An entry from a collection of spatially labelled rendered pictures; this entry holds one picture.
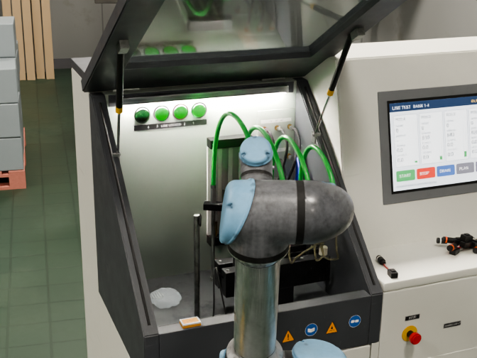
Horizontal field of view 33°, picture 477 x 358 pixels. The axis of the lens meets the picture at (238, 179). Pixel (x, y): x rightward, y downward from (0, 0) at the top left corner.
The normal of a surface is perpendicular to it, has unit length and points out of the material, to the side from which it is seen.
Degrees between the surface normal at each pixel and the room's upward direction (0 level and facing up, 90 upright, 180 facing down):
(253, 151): 45
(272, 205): 58
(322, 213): 72
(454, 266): 0
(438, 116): 76
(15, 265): 0
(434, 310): 90
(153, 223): 90
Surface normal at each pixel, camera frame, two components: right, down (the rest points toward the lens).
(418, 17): -0.97, 0.07
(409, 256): 0.01, -0.94
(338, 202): 0.70, -0.31
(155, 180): 0.36, 0.32
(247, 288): -0.48, 0.47
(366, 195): 0.36, 0.09
